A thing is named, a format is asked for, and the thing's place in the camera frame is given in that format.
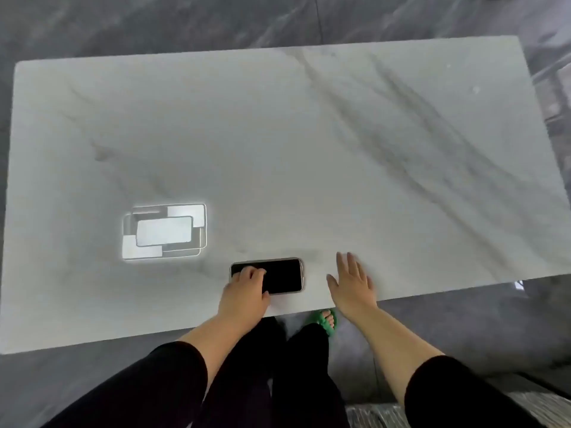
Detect dark grey chair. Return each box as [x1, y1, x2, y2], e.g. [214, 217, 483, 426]
[530, 51, 571, 145]

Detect person's left forearm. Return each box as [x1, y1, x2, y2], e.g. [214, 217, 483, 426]
[178, 314, 257, 399]

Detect person's right forearm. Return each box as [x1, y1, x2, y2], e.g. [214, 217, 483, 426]
[344, 307, 447, 399]

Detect black trousers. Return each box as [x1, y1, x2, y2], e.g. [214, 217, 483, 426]
[196, 317, 346, 428]

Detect black long-sleeved top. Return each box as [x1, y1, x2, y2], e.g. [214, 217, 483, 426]
[42, 341, 547, 428]

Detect person's left hand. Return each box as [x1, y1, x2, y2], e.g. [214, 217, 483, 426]
[218, 265, 272, 327]

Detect person's right hand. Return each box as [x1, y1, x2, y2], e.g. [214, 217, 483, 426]
[326, 251, 378, 318]

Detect green sandal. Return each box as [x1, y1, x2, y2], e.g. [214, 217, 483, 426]
[305, 309, 338, 338]

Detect grey striped seat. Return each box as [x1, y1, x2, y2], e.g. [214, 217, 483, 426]
[344, 373, 571, 428]

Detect black smartphone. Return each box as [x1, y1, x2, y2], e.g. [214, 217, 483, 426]
[230, 257, 305, 295]

